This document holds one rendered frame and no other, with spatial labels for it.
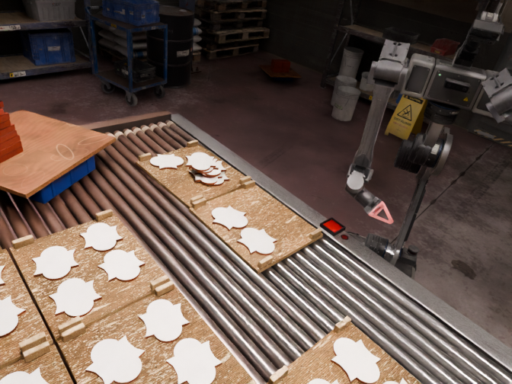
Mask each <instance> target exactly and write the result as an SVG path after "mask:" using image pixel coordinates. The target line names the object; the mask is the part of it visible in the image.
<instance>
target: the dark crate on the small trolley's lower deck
mask: <svg viewBox="0 0 512 384"><path fill-rule="evenodd" d="M126 64H127V66H123V65H126ZM155 70H156V67H155V66H152V65H149V64H148V63H145V62H143V61H140V60H138V59H135V58H132V74H133V82H135V83H140V82H145V81H148V80H152V79H155V78H156V77H155V76H156V74H155V73H156V71H155ZM114 71H115V73H116V74H117V75H120V76H122V77H124V78H127V79H129V76H128V59H122V60H118V61H114Z"/></svg>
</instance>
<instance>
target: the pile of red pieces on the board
mask: <svg viewBox="0 0 512 384"><path fill-rule="evenodd" d="M3 107H4V104H3V101H0V163H2V162H4V161H6V160H8V159H10V158H12V157H13V156H15V155H17V154H19V153H21V152H23V147H22V145H21V141H20V140H21V139H20V136H19V135H18V134H17V130H15V126H14V124H13V123H11V122H10V120H9V119H10V117H9V113H6V112H4V111H3Z"/></svg>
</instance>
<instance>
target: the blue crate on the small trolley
mask: <svg viewBox="0 0 512 384"><path fill-rule="evenodd" d="M102 4H103V6H102V7H103V10H102V15H103V16H105V17H107V18H111V19H114V20H117V21H122V22H125V23H128V24H132V25H135V26H143V25H147V24H155V23H158V22H160V17H159V14H160V13H159V7H160V6H159V5H160V4H159V2H157V1H154V0H102Z"/></svg>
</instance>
